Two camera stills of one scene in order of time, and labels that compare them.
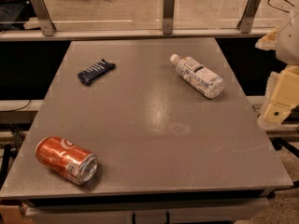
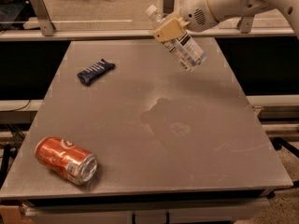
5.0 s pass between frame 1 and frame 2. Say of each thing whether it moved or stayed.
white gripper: moved
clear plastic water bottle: moved
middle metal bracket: stayed
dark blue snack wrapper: stayed
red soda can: stayed
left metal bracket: stayed
